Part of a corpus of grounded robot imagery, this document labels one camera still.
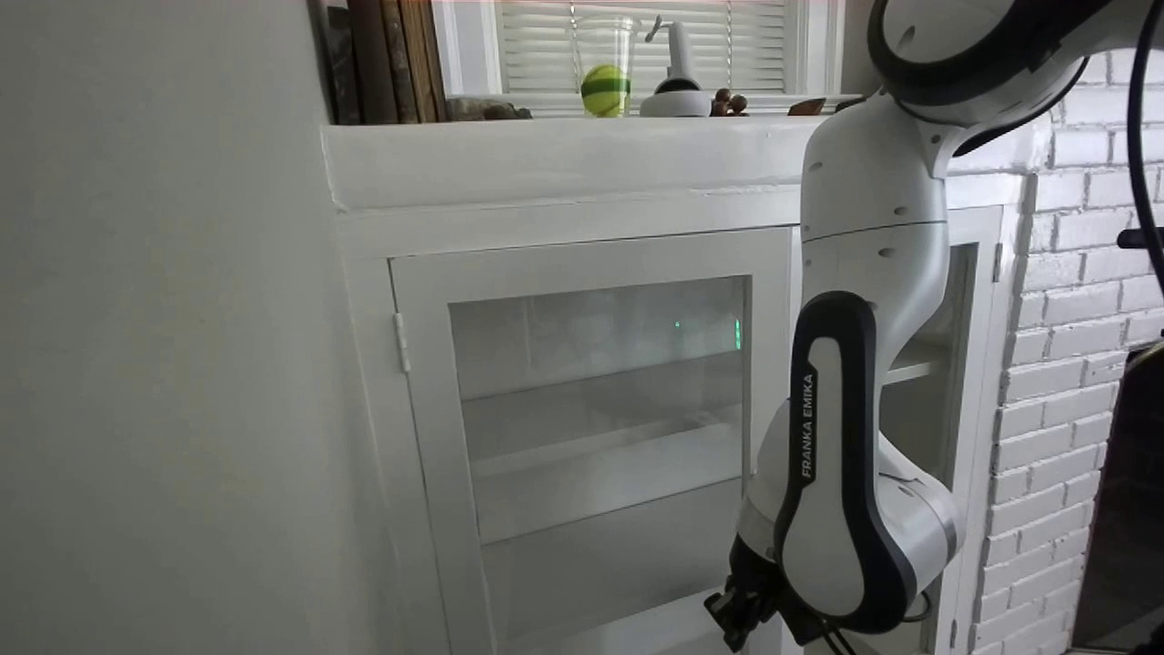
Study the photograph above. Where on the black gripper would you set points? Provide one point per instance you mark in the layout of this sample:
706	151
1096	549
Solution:
762	592

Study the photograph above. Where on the white cabinet door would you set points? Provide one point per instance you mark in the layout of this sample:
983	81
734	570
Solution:
940	411
588	416

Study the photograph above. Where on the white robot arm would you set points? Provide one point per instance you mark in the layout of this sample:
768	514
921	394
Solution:
837	530

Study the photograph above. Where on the white built-in cabinet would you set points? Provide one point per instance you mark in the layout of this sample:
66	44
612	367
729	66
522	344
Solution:
464	188

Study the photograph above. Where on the white soap dispenser bottle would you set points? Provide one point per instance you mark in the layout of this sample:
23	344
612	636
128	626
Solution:
677	93

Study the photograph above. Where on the green tennis ball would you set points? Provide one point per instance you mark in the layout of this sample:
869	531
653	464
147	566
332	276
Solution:
605	89

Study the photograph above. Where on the clear glass cup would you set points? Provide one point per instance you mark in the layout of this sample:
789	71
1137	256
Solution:
602	38

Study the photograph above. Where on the white window blinds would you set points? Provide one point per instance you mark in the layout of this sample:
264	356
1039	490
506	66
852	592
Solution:
550	44

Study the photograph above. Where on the wooden boards leaning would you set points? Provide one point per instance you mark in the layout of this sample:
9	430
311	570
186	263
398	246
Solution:
378	58

